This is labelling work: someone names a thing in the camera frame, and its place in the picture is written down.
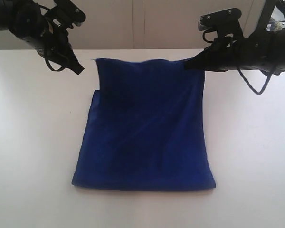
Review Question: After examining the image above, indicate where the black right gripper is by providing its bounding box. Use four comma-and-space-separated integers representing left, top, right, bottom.
183, 30, 285, 73

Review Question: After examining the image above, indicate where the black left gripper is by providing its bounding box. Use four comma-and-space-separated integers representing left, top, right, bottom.
21, 19, 85, 75

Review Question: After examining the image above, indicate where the blue microfiber towel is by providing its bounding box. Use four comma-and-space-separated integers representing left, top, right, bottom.
72, 58, 216, 191

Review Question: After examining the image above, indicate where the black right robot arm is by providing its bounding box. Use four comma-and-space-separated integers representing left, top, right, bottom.
184, 28, 285, 75

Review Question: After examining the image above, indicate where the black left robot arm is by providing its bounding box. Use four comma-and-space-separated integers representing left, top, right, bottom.
0, 0, 86, 75

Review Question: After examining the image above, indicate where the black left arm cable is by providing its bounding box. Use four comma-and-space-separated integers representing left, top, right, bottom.
41, 40, 72, 72

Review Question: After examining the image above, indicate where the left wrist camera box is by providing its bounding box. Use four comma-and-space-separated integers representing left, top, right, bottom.
45, 0, 86, 29

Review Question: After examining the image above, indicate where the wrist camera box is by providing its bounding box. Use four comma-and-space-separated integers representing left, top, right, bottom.
198, 8, 243, 39
45, 0, 86, 29

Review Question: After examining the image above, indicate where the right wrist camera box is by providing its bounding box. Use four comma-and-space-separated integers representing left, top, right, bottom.
198, 8, 243, 39

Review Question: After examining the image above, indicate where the black window frame post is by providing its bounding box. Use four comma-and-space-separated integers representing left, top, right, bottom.
255, 0, 278, 31

